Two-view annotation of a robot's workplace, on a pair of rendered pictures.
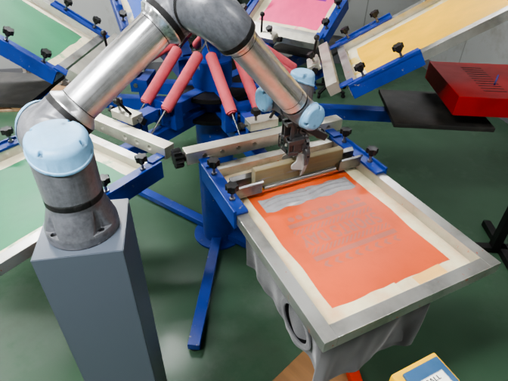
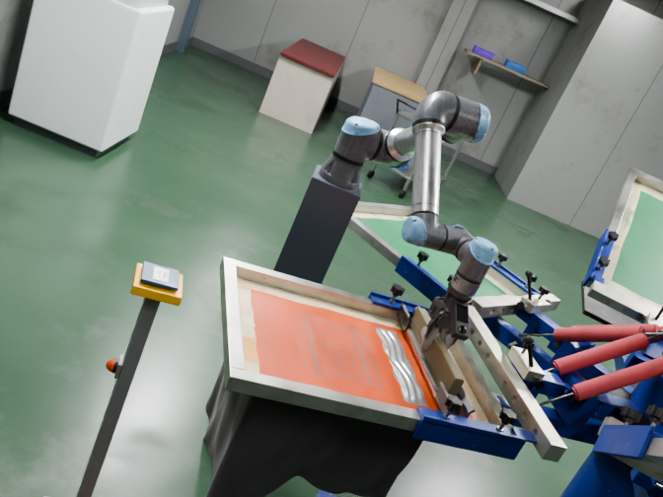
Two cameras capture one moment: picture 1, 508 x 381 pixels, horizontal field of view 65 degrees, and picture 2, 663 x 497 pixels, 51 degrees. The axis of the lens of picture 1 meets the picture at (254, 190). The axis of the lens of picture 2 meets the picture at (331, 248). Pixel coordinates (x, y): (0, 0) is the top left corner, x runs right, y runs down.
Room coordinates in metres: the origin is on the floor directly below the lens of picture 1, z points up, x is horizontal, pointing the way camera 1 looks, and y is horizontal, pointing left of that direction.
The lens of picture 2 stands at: (1.03, -1.97, 1.87)
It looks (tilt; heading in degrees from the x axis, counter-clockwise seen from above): 21 degrees down; 97
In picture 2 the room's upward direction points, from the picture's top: 24 degrees clockwise
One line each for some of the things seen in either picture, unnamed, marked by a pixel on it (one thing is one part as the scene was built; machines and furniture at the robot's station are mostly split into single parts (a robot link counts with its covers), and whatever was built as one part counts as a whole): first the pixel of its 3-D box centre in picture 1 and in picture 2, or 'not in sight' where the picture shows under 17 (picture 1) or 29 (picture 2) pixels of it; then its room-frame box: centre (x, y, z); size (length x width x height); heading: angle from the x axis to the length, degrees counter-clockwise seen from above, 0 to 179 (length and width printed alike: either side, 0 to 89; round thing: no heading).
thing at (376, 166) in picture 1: (354, 156); (468, 432); (1.34, -0.39, 0.98); 0.30 x 0.05 x 0.07; 27
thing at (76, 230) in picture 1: (78, 209); (343, 168); (0.65, 0.37, 1.25); 0.15 x 0.15 x 0.10
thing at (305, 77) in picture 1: (300, 88); (477, 259); (1.17, -0.14, 1.32); 0.09 x 0.08 x 0.11; 125
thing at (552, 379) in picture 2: (255, 125); (534, 380); (1.50, 0.00, 1.02); 0.17 x 0.06 x 0.05; 27
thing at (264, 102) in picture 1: (278, 97); (456, 242); (1.10, -0.07, 1.31); 0.11 x 0.11 x 0.08; 35
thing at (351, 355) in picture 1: (375, 327); (231, 391); (0.74, -0.38, 0.74); 0.45 x 0.03 x 0.43; 117
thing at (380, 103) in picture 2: not in sight; (388, 111); (-0.20, 7.19, 0.39); 1.47 x 0.75 x 0.78; 102
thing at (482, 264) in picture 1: (330, 212); (359, 348); (1.00, -0.25, 0.97); 0.79 x 0.58 x 0.04; 27
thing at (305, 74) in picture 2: not in sight; (306, 82); (-1.25, 6.69, 0.37); 2.04 x 0.66 x 0.73; 102
